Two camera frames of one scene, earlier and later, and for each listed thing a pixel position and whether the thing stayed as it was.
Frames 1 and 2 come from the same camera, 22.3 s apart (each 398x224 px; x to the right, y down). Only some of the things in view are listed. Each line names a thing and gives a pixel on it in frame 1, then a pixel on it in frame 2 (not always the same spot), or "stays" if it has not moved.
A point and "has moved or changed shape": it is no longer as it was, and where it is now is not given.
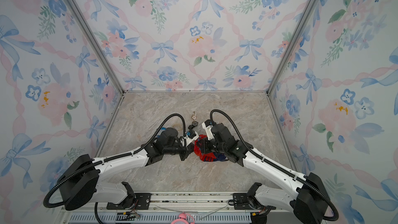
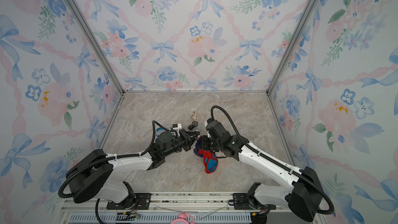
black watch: x=194 y=124 stays
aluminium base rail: x=172 y=203 stays
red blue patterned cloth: x=208 y=156 has moved or changed shape
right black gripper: x=203 y=147 stays
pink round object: x=182 y=219 stays
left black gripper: x=188 y=150 to x=186 y=138
